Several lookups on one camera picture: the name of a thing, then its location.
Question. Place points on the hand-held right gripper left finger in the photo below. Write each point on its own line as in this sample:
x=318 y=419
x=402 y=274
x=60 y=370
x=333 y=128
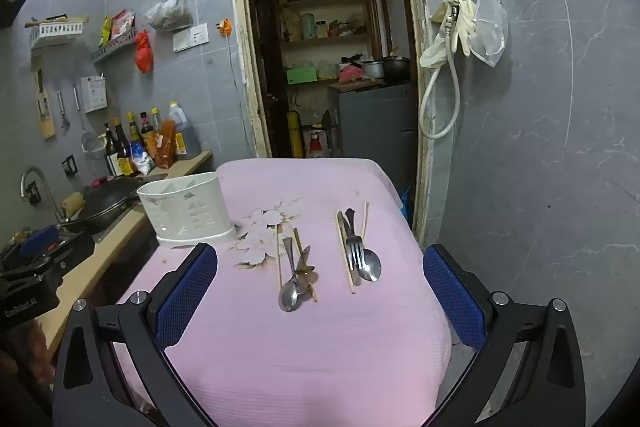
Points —
x=185 y=299

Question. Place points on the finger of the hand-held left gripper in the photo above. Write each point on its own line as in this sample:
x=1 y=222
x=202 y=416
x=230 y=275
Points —
x=37 y=239
x=70 y=253

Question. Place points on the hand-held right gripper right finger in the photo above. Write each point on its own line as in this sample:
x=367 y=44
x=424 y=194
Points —
x=455 y=302

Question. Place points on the white plastic utensil holder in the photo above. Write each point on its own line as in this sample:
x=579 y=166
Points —
x=185 y=212

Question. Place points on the large silver spoon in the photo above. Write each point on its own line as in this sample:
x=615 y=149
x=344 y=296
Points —
x=289 y=299
x=370 y=267

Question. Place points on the silver fork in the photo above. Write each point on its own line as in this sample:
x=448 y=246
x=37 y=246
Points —
x=354 y=252

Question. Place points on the person's left hand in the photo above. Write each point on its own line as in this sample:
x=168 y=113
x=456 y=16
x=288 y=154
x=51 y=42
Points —
x=32 y=349

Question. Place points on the wooden kitchen counter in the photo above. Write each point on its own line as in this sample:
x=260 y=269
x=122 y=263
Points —
x=85 y=267

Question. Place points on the black wok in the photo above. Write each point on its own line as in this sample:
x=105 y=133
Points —
x=107 y=207

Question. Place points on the metal faucet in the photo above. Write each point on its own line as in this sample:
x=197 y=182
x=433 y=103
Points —
x=30 y=172

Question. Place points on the hanging metal strainer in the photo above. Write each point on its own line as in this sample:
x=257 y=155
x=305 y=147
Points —
x=90 y=144

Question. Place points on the blue plastic bag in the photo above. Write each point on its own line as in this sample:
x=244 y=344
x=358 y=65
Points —
x=405 y=204

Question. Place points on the row of condiment bottles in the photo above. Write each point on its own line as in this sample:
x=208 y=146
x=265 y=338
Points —
x=122 y=147

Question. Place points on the wooden cutting board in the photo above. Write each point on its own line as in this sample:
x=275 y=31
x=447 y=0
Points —
x=45 y=117

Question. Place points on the pink floral table cloth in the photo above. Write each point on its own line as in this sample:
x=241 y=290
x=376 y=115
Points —
x=300 y=357

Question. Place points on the hanging metal peeler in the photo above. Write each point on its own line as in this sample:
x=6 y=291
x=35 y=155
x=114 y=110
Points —
x=62 y=109

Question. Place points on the large oil jug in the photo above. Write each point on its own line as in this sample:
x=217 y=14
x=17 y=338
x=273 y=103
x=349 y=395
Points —
x=182 y=137

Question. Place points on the grey cabinet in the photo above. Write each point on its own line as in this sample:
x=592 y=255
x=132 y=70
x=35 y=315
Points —
x=375 y=132

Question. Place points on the yellow tube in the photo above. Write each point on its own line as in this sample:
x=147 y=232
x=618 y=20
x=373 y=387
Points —
x=295 y=134

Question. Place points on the white and red bag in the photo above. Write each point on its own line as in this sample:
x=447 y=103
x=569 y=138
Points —
x=315 y=143

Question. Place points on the red plastic bag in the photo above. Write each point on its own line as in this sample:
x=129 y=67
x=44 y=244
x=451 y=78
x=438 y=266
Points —
x=143 y=54

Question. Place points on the yellow snack packet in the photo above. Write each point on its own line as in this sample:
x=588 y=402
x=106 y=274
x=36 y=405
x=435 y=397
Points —
x=105 y=31

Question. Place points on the red snack packet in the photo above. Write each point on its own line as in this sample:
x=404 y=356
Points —
x=122 y=23

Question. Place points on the black pot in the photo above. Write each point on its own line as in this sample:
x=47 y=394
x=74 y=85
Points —
x=396 y=68

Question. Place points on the silver pot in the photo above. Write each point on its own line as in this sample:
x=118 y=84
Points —
x=372 y=69

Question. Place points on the cream rubber glove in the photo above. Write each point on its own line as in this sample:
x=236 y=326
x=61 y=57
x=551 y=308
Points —
x=434 y=53
x=465 y=27

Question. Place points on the green box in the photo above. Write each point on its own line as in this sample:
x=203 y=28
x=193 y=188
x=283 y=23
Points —
x=302 y=75

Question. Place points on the dark wooden door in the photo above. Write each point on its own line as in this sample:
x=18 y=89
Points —
x=262 y=57

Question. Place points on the clear bag of dried goods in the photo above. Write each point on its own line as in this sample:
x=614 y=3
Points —
x=172 y=14

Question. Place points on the clear plastic bag on hook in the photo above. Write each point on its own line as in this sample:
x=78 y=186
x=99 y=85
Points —
x=492 y=32

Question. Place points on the orange plug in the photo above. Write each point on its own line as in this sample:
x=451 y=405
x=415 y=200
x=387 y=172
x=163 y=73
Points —
x=225 y=27

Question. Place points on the wooden shelf unit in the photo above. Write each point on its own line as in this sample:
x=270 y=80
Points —
x=325 y=39

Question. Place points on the green jar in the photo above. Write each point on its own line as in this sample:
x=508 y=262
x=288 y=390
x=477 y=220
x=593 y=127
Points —
x=308 y=27

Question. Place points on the black wall socket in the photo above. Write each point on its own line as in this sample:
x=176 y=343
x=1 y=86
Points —
x=69 y=165

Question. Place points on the white wall box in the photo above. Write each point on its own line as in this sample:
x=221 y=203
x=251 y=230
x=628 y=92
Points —
x=94 y=93

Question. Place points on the metal wall shelf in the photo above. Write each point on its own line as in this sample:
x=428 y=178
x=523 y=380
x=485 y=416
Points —
x=112 y=48

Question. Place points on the white wall rack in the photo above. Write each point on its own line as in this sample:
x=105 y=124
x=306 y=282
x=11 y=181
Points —
x=55 y=32

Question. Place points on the worn door frame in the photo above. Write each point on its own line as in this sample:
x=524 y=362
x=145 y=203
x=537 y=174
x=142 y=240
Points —
x=250 y=82

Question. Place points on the white wall switch plate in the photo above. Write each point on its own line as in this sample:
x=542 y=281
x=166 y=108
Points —
x=191 y=37

